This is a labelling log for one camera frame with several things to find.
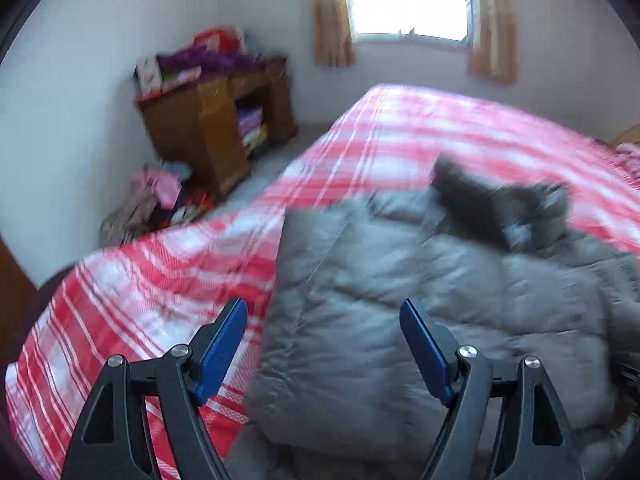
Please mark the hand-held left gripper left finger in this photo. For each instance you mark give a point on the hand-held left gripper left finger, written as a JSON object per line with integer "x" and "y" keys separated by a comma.
{"x": 222, "y": 345}

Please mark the wooden headboard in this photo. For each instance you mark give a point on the wooden headboard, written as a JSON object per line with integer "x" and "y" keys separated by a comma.
{"x": 627, "y": 137}

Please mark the white printed box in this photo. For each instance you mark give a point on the white printed box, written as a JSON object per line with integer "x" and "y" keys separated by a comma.
{"x": 148, "y": 76}

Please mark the folded clothes in cabinet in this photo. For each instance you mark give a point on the folded clothes in cabinet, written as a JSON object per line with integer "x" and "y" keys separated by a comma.
{"x": 252, "y": 127}

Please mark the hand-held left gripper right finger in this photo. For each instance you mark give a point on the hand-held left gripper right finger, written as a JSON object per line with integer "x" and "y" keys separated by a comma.
{"x": 425, "y": 345}

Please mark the tan curtain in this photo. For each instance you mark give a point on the tan curtain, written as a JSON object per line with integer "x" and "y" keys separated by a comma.
{"x": 495, "y": 30}
{"x": 331, "y": 20}

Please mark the purple cloth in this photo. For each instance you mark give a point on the purple cloth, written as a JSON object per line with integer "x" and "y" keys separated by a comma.
{"x": 215, "y": 60}

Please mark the grey puffer jacket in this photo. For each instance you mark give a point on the grey puffer jacket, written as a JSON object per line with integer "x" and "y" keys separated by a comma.
{"x": 350, "y": 285}

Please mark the brown wooden door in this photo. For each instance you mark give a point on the brown wooden door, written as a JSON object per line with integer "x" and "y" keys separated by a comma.
{"x": 12, "y": 300}

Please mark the bed with red plaid sheet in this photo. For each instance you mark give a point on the bed with red plaid sheet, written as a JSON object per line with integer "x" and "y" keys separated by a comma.
{"x": 400, "y": 125}

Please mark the red bag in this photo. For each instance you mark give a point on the red bag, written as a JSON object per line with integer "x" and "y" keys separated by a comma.
{"x": 215, "y": 40}

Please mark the pink cloth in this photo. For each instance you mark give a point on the pink cloth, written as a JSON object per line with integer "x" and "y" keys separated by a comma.
{"x": 631, "y": 160}

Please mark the pile of clothes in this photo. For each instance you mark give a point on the pile of clothes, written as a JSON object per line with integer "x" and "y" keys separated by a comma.
{"x": 150, "y": 200}

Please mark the wooden desk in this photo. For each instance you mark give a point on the wooden desk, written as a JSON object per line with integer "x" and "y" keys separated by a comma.
{"x": 200, "y": 130}

